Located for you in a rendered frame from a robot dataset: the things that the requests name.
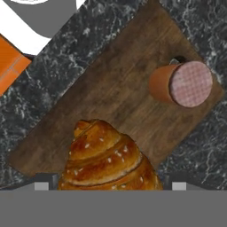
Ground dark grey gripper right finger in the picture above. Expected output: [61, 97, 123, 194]
[163, 173, 222, 192]

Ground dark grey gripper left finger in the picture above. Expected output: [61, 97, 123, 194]
[0, 172, 59, 192]

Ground golden brown croissant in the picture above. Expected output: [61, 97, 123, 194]
[57, 118, 164, 192]

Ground orange jam jar pink lid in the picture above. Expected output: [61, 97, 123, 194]
[148, 60, 214, 109]

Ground brown wooden cutting board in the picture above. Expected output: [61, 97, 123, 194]
[7, 0, 225, 179]

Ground orange cabinet front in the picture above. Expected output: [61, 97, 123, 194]
[0, 34, 33, 97]

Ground white and grey rounded object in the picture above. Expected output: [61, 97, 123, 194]
[0, 0, 87, 57]

